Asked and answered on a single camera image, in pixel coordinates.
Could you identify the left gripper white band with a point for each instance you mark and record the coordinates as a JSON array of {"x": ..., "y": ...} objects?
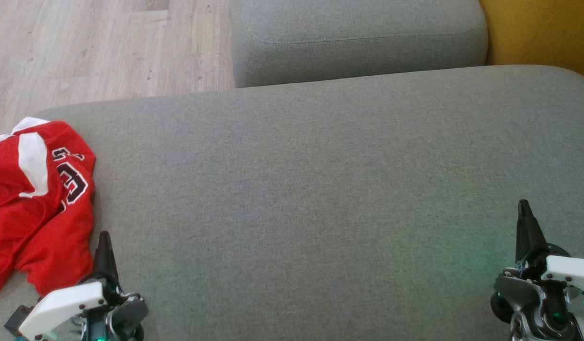
[{"x": 60, "y": 305}]

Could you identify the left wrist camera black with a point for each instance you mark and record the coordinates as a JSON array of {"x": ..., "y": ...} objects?
[{"x": 18, "y": 318}]

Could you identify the mustard yellow sofa cushion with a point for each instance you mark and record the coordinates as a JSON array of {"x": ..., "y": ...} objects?
[{"x": 547, "y": 28}]

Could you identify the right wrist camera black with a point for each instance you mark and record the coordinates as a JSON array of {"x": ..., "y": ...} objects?
[{"x": 499, "y": 308}]

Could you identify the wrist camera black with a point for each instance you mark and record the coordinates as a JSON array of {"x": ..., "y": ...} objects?
[
  {"x": 499, "y": 308},
  {"x": 18, "y": 318}
]

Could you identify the red jersey with number 23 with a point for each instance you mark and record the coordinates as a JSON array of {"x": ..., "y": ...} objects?
[{"x": 36, "y": 227}]

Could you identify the grey fabric sofa cushion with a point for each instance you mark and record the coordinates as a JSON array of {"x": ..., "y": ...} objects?
[{"x": 358, "y": 28}]

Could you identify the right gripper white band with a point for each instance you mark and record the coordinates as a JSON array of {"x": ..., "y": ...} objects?
[{"x": 571, "y": 271}]

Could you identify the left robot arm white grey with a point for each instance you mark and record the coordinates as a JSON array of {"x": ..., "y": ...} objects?
[{"x": 128, "y": 316}]

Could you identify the grey fabric sofa seat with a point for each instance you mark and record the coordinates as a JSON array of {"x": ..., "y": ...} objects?
[{"x": 296, "y": 189}]

